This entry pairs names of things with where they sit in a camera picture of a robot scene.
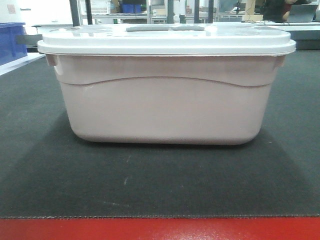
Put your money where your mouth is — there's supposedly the white lidded plastic bin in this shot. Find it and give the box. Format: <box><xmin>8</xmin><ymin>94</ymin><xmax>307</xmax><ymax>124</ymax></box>
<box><xmin>37</xmin><ymin>22</ymin><xmax>296</xmax><ymax>145</ymax></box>

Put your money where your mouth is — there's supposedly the red table edge strip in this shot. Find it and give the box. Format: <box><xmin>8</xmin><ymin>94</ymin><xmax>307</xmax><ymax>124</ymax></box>
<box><xmin>0</xmin><ymin>217</ymin><xmax>320</xmax><ymax>240</ymax></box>

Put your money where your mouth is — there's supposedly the dark grey table mat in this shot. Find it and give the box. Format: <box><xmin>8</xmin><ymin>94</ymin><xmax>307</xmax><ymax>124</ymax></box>
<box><xmin>0</xmin><ymin>50</ymin><xmax>320</xmax><ymax>218</ymax></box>

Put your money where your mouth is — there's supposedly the blue crate at left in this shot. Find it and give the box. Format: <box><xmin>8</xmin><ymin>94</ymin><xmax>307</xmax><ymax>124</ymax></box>
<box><xmin>0</xmin><ymin>22</ymin><xmax>27</xmax><ymax>66</ymax></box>

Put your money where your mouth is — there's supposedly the laptop in background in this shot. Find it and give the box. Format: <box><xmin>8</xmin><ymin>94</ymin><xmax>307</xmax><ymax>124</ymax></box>
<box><xmin>287</xmin><ymin>4</ymin><xmax>318</xmax><ymax>23</ymax></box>

